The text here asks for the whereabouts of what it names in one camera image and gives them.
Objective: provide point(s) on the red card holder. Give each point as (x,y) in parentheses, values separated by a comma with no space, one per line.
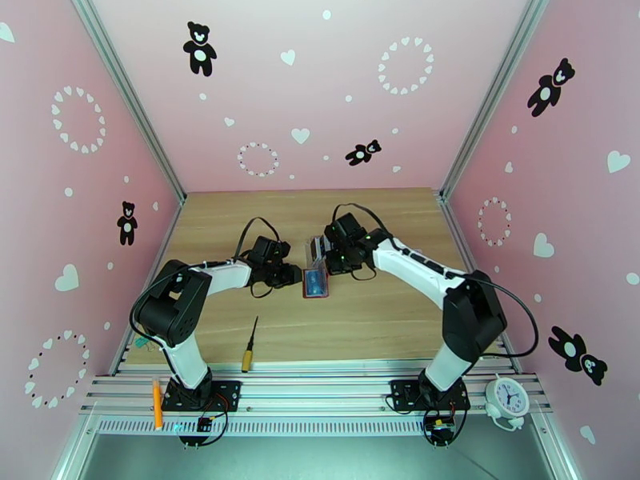
(316,296)

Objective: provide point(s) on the aluminium frame post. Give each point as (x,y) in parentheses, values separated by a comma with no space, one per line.
(130,93)
(491,93)

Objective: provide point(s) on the dark plastic card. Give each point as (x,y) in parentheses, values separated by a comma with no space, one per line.
(316,246)

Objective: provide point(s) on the green binder clip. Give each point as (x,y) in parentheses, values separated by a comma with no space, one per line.
(145,344)

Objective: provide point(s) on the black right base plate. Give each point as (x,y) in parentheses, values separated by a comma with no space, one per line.
(402,393)

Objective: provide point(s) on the aluminium rail platform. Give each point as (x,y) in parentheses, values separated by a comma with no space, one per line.
(325,388)

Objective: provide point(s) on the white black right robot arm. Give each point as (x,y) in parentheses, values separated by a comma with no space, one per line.
(410,268)

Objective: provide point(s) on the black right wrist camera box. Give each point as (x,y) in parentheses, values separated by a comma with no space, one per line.
(342,227)

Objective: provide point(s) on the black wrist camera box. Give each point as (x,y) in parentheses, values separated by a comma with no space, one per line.
(342,227)
(270,251)

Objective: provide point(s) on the blue plastic card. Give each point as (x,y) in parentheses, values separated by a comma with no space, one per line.
(315,283)

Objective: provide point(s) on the clear acrylic card stand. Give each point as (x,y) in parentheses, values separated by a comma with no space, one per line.
(312,256)

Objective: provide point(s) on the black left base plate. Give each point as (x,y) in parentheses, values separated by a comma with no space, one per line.
(227,391)

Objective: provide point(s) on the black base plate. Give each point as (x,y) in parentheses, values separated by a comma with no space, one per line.
(227,391)
(402,393)

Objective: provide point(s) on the left small circuit board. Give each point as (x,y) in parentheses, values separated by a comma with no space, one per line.
(203,423)

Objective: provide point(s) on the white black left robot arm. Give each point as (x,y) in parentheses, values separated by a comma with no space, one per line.
(227,276)

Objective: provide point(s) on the orange pen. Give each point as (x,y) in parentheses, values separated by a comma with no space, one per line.
(158,408)

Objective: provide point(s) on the right small circuit board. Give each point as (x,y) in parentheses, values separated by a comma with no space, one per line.
(440,428)

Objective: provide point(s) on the aluminium table side rail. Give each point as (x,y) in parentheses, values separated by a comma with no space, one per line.
(160,253)
(464,253)

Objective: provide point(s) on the small circuit board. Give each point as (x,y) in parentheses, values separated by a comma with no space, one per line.
(440,428)
(203,423)

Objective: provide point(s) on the white alarm clock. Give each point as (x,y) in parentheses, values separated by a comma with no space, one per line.
(507,398)

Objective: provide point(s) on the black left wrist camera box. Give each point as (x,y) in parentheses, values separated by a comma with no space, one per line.
(270,251)

